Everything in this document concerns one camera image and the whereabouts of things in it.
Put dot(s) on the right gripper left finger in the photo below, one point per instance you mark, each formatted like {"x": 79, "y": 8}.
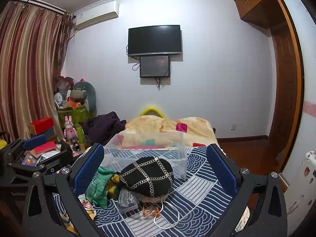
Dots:
{"x": 41, "y": 216}

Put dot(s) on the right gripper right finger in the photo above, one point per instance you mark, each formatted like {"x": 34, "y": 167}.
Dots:
{"x": 269, "y": 216}

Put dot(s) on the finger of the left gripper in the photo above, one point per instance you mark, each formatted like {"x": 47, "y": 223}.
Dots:
{"x": 12, "y": 180}
{"x": 42, "y": 155}

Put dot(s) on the green knitted glove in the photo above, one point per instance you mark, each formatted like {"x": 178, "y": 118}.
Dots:
{"x": 97, "y": 191}

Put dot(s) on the steel wool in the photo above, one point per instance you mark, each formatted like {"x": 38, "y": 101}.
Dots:
{"x": 127, "y": 201}

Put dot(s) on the black hat with chains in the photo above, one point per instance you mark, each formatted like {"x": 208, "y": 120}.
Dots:
{"x": 151, "y": 177}

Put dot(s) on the pink rabbit toy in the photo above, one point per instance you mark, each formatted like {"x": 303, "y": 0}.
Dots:
{"x": 70, "y": 132}

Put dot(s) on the green bottle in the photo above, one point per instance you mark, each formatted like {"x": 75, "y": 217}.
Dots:
{"x": 80, "y": 134}

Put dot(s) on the red box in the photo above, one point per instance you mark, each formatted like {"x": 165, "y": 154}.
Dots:
{"x": 41, "y": 125}

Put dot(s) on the dark purple clothes pile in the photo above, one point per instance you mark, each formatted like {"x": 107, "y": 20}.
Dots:
{"x": 102, "y": 129}

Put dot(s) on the green storage box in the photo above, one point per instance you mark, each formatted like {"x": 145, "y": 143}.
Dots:
{"x": 78, "y": 114}

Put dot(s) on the floral fabric cloth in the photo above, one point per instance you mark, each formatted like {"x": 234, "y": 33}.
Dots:
{"x": 88, "y": 208}

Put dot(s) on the grey green plush toy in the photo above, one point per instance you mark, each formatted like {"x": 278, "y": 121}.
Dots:
{"x": 84, "y": 92}

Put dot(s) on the clear plastic storage box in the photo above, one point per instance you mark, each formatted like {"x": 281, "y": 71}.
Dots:
{"x": 125, "y": 148}

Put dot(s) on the blue white patterned tablecloth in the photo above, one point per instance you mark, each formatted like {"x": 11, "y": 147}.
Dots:
{"x": 192, "y": 208}

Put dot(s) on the beige fleece blanket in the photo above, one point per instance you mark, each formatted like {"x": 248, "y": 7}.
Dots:
{"x": 197, "y": 132}

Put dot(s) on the yellow fluffy chair back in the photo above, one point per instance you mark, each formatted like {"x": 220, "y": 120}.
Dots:
{"x": 152, "y": 110}

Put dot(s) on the orange rubber bands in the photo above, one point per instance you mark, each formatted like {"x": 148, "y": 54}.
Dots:
{"x": 152, "y": 211}

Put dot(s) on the striped red gold curtain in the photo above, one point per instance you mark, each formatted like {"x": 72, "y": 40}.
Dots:
{"x": 33, "y": 49}

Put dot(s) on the white air conditioner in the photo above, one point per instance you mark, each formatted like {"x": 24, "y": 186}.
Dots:
{"x": 98, "y": 14}

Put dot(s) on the wooden overhead cabinet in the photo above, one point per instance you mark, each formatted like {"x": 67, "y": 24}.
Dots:
{"x": 263, "y": 13}

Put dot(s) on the small wall monitor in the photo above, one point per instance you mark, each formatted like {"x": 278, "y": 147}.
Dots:
{"x": 155, "y": 66}

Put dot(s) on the large wall television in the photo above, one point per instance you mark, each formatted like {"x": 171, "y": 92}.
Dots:
{"x": 154, "y": 40}

